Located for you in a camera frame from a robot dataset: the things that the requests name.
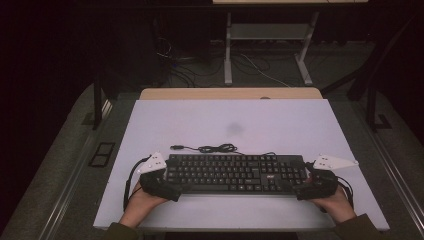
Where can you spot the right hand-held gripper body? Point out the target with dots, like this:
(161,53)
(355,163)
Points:
(320,183)

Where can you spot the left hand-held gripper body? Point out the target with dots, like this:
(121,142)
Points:
(156,181)

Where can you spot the black upright stand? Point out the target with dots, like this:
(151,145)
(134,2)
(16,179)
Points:
(97,106)

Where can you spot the person's right hand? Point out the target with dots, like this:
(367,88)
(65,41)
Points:
(338,206)

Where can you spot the black angled stand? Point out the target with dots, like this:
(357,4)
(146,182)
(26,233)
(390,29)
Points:
(370,106)

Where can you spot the person's left hand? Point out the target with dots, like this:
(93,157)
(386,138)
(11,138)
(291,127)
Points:
(138,206)

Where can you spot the black computer keyboard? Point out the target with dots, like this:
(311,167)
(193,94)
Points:
(226,173)

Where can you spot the grey metal desk frame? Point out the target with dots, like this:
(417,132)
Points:
(266,31)

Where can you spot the metal floor rail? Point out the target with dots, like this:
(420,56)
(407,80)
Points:
(66,200)
(400,190)

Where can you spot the black floor socket frame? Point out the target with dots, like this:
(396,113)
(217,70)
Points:
(101,155)

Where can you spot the white table board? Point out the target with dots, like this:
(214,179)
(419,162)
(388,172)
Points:
(233,116)

